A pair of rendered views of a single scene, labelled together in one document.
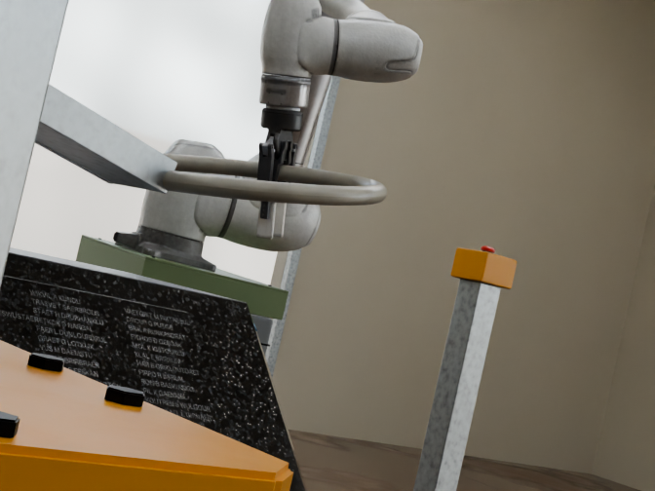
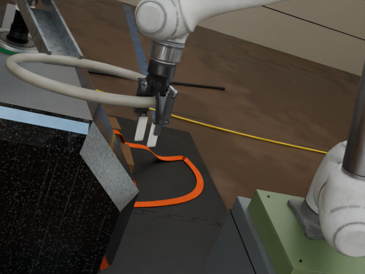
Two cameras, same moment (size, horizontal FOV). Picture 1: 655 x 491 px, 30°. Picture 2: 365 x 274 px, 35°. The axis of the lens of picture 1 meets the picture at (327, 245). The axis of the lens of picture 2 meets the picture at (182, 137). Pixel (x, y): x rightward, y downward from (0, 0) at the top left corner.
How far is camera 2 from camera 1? 305 cm
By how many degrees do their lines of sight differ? 105
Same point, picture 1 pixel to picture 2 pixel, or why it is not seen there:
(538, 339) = not seen: outside the picture
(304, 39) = not seen: hidden behind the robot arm
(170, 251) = (297, 208)
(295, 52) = not seen: hidden behind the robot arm
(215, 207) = (317, 188)
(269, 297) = (284, 262)
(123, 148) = (37, 37)
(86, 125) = (31, 25)
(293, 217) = (325, 213)
